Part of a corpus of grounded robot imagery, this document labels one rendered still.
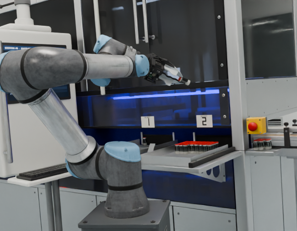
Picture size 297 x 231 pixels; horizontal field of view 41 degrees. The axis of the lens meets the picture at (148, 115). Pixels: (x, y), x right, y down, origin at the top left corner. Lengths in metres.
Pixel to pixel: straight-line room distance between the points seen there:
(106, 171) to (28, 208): 1.75
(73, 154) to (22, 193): 1.72
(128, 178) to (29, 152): 1.00
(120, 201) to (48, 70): 0.49
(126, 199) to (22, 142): 1.00
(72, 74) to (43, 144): 1.18
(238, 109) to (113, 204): 0.81
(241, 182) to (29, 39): 1.31
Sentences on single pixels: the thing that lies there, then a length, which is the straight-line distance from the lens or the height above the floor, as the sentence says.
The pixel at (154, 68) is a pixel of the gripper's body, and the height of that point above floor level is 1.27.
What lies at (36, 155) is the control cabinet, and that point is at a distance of 2.21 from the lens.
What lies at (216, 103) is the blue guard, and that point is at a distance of 1.90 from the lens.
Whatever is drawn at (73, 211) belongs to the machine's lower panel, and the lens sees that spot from 2.65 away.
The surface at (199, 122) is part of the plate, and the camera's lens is 1.95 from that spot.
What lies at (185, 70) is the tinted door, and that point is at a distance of 1.99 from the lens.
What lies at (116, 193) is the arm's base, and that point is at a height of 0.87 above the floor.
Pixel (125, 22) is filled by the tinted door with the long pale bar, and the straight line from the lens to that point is 2.22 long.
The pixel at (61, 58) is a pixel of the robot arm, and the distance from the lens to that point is 1.08.
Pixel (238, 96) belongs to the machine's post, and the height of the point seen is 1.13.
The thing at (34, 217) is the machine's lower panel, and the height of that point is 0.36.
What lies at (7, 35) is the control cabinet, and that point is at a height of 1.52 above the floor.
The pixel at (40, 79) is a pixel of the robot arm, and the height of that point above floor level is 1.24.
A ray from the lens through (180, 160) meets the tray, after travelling 1.59.
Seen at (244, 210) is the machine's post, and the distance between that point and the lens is 1.94.
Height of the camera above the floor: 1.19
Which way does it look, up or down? 4 degrees down
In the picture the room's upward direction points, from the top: 4 degrees counter-clockwise
